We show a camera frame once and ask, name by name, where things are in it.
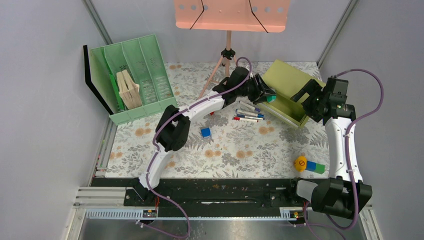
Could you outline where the floral table mat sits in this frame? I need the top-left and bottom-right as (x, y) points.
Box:
(105, 61), (332, 180)

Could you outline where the red whiteboard marker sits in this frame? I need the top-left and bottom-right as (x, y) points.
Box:
(233, 117), (259, 123)

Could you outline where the yellow-green drawer cabinet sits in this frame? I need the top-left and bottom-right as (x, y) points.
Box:
(258, 59), (326, 128)

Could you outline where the green plastic folder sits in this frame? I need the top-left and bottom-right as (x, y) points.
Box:
(101, 46), (126, 113)

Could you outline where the purple 52-storey treehouse book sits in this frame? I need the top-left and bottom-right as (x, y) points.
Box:
(116, 69), (135, 110)

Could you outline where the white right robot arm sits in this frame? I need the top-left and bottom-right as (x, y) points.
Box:
(286, 78), (373, 220)

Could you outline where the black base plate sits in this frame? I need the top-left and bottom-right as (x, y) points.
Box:
(91, 178), (304, 218)

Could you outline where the dark blue whiteboard marker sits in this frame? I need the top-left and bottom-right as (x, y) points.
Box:
(236, 114), (264, 120)

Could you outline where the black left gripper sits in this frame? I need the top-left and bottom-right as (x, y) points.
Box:
(236, 74), (276, 104)

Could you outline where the yellow blue green toy block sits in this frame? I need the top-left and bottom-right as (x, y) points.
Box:
(294, 155), (326, 175)

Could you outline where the grey cable duct rail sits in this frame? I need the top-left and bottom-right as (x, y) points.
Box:
(84, 207), (306, 222)

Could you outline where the green plastic file organizer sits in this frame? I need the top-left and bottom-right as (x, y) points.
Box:
(105, 34), (178, 126)

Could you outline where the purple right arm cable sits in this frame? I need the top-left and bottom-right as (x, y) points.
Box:
(303, 68), (385, 240)

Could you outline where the teal stamp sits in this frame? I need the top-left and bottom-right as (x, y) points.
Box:
(266, 95), (277, 103)

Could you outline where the pink music stand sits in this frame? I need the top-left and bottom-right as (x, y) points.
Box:
(173, 0), (291, 96)

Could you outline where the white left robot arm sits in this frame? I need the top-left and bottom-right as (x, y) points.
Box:
(133, 66), (277, 206)

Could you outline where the blue stamp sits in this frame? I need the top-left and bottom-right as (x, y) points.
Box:
(200, 127), (212, 138)

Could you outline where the blue cap whiteboard marker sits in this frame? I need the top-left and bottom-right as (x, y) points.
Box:
(239, 101), (261, 112)

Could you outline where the white sketch pad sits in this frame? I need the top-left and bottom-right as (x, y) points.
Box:
(82, 45), (118, 115)

